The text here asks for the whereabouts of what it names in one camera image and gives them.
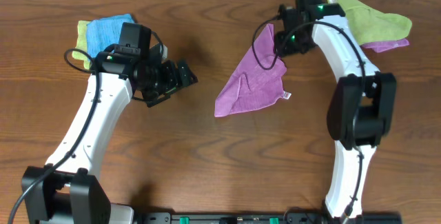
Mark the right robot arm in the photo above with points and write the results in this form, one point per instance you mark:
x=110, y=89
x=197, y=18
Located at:
x=359, y=113

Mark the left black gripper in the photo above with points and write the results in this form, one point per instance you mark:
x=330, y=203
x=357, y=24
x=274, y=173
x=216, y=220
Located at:
x=169, y=83

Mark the green folded cloth under blue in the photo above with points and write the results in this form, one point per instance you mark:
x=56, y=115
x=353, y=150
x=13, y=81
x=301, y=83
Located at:
x=81, y=44

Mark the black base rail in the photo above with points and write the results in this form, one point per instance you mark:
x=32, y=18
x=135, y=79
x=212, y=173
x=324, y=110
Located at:
x=248, y=218

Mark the purple microfiber cloth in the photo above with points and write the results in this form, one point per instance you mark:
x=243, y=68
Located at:
x=250, y=87

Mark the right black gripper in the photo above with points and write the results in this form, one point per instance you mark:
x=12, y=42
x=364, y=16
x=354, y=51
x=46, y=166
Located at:
x=280, y=38

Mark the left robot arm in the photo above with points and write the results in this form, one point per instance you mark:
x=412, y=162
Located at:
x=67, y=189

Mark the green crumpled cloth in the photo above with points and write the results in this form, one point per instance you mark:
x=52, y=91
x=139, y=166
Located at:
x=369, y=25

